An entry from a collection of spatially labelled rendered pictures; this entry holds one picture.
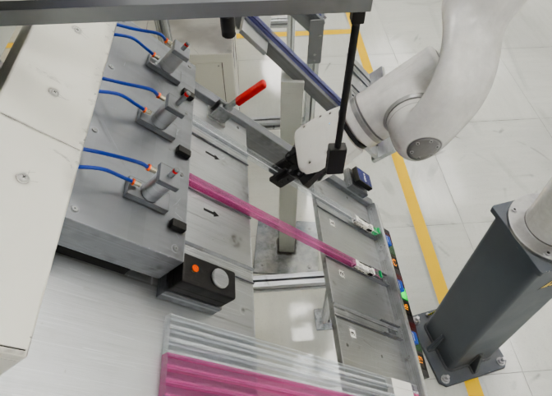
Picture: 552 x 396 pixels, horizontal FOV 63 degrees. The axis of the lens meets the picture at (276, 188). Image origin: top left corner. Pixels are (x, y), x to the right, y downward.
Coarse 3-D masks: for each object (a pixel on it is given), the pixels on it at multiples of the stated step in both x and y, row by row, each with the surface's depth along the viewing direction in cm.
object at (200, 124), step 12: (204, 132) 71; (216, 132) 71; (228, 144) 73; (240, 144) 75; (252, 156) 76; (264, 168) 78; (276, 168) 79; (312, 192) 85; (324, 204) 87; (336, 204) 89; (348, 216) 91
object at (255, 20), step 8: (248, 16) 92; (256, 16) 93; (256, 24) 93; (264, 24) 94; (264, 32) 94; (272, 32) 95; (272, 40) 96; (280, 40) 96; (280, 48) 97; (288, 48) 98; (288, 56) 98; (296, 56) 99; (304, 64) 100; (312, 72) 102; (320, 80) 104; (328, 88) 105; (336, 96) 107
